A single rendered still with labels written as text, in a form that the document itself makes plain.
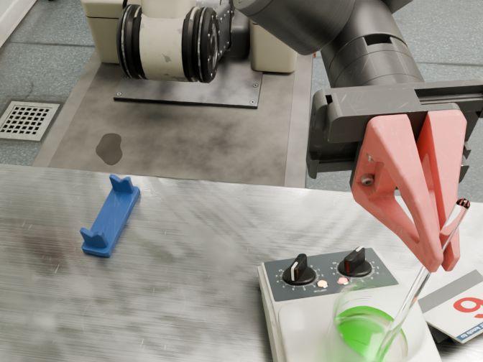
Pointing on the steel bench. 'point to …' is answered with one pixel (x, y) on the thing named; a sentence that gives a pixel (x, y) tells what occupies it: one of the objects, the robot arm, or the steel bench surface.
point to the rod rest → (111, 217)
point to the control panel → (325, 265)
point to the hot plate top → (319, 332)
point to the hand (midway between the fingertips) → (439, 251)
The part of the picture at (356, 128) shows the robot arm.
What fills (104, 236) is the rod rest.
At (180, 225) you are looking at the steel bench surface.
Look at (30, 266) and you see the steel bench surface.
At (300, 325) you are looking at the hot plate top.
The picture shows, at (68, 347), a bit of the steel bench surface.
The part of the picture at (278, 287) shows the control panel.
